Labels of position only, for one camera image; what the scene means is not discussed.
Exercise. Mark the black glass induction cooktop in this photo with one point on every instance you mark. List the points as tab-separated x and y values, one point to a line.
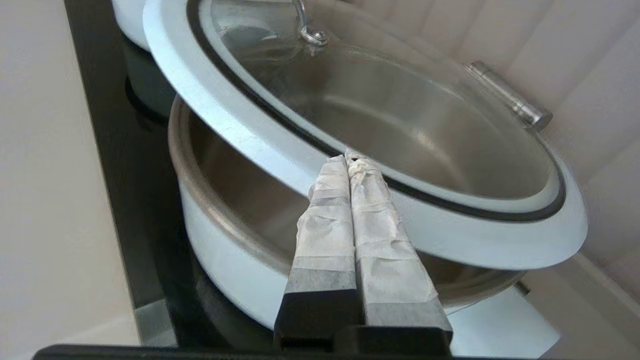
130	175

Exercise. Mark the white round pot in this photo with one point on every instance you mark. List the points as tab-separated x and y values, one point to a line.
225	260
131	25

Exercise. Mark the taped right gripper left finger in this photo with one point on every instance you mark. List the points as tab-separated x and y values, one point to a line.
325	245

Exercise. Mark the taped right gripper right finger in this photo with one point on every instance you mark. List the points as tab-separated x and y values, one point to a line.
390	255

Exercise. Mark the glass lid with white rim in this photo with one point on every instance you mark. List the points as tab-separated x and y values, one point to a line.
200	100

